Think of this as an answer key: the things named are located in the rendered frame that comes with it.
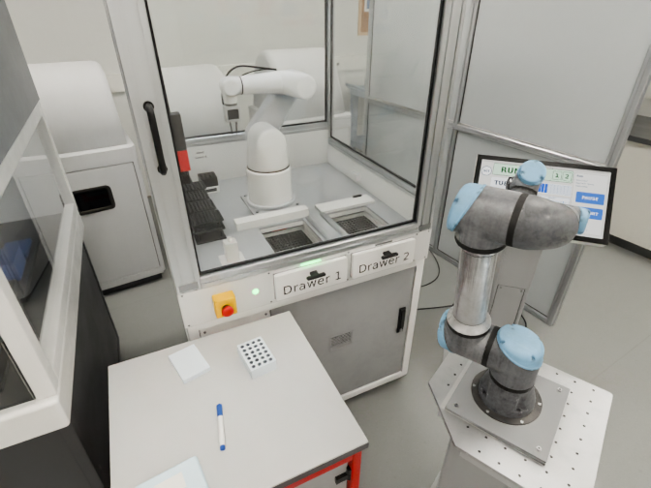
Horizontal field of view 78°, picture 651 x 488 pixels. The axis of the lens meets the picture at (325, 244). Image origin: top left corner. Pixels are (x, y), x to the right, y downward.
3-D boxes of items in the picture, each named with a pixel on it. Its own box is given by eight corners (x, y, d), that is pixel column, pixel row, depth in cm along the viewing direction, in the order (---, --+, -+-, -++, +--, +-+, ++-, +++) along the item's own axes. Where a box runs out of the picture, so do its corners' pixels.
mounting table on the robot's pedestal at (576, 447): (599, 418, 125) (613, 393, 119) (570, 549, 96) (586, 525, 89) (460, 351, 149) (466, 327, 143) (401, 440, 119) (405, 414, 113)
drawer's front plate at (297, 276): (347, 281, 157) (348, 257, 152) (276, 301, 147) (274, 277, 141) (345, 278, 159) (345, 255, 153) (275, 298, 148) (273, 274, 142)
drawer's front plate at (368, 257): (413, 261, 169) (416, 238, 163) (353, 279, 158) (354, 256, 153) (410, 259, 170) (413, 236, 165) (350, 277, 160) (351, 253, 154)
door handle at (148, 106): (170, 178, 106) (154, 104, 96) (160, 180, 105) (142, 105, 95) (168, 172, 110) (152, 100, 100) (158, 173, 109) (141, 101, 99)
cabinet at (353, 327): (410, 381, 217) (430, 257, 175) (219, 463, 179) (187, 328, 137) (331, 285, 290) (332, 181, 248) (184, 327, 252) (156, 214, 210)
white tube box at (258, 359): (277, 368, 127) (276, 360, 125) (252, 380, 124) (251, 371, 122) (262, 344, 136) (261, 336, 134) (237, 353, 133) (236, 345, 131)
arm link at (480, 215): (483, 376, 111) (518, 211, 78) (432, 352, 119) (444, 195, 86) (498, 346, 118) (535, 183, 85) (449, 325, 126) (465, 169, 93)
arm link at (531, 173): (513, 180, 117) (523, 154, 117) (507, 192, 127) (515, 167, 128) (542, 189, 115) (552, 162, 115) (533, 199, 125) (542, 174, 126)
